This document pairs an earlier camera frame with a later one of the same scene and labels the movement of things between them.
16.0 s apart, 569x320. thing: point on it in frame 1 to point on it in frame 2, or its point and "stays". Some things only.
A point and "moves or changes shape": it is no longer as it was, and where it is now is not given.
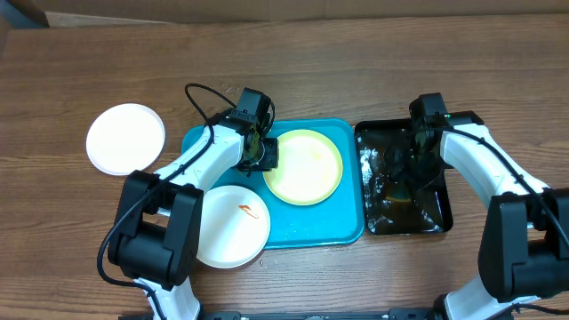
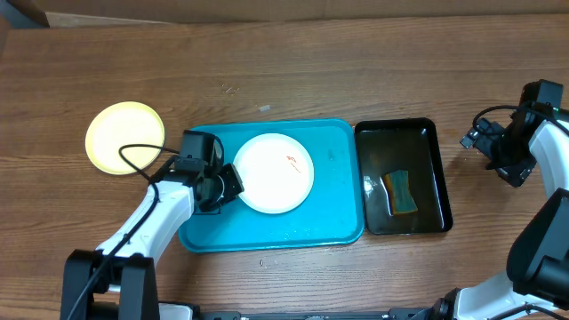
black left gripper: [271, 161] to [235, 188]
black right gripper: [402, 172] to [517, 172]
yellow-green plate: [309, 168] to [124, 124]
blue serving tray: [338, 221] stays
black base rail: [396, 314] stays
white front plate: [235, 227] to [276, 172]
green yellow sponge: [401, 192] moves or changes shape
